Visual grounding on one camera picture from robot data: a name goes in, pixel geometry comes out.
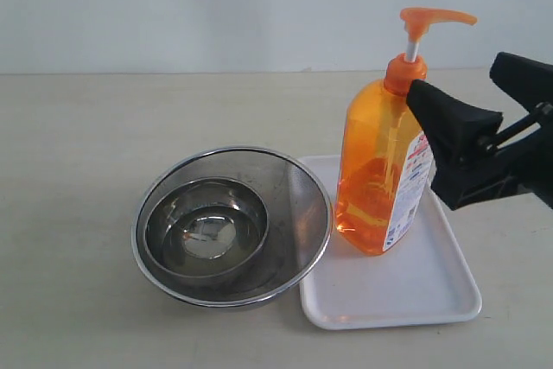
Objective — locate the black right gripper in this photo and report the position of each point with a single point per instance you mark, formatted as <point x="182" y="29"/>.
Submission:
<point x="516" y="161"/>

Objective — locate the orange pump soap bottle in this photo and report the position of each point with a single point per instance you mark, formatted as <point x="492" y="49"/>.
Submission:
<point x="385" y="156"/>

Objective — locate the small stainless steel bowl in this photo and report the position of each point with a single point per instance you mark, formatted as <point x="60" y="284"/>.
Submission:
<point x="207" y="230"/>

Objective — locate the white plastic tray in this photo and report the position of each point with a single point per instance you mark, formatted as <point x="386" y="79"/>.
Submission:
<point x="424" y="279"/>

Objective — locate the steel mesh colander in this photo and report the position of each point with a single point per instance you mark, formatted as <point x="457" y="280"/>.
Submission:
<point x="300" y="223"/>

